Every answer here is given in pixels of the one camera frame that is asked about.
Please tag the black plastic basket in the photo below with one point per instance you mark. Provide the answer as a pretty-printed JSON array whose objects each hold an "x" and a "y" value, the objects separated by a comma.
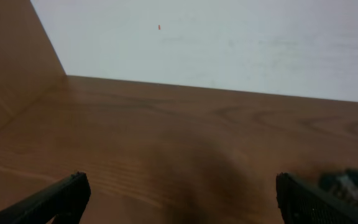
[{"x": 343, "y": 185}]

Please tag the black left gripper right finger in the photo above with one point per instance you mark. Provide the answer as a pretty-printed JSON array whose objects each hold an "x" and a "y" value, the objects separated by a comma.
[{"x": 301, "y": 202}]

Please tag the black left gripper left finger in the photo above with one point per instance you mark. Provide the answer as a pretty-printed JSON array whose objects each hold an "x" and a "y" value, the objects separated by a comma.
[{"x": 61, "y": 202}]

